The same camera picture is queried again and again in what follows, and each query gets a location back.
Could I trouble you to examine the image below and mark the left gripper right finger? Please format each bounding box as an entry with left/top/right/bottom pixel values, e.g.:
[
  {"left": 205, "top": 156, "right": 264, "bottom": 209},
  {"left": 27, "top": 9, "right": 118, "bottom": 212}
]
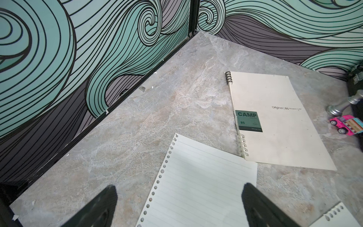
[{"left": 241, "top": 183, "right": 300, "bottom": 227}]

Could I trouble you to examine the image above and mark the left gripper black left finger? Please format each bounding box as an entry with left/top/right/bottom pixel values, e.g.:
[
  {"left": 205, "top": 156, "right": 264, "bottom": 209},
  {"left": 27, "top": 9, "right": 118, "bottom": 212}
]
[{"left": 63, "top": 185, "right": 118, "bottom": 227}]

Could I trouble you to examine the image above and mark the torn white lined page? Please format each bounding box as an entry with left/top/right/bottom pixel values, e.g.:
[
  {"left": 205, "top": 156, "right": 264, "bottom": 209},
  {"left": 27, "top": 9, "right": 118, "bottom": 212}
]
[{"left": 137, "top": 134, "right": 258, "bottom": 227}]

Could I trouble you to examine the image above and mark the beige spiral notebook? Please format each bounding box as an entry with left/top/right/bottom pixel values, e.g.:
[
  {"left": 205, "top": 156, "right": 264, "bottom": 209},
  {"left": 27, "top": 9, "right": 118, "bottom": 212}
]
[{"left": 225, "top": 72, "right": 337, "bottom": 171}]

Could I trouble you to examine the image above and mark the silver metal knob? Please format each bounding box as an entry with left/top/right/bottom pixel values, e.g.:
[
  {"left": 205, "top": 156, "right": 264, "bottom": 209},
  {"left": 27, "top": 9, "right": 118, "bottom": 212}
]
[{"left": 326, "top": 89, "right": 363, "bottom": 117}]

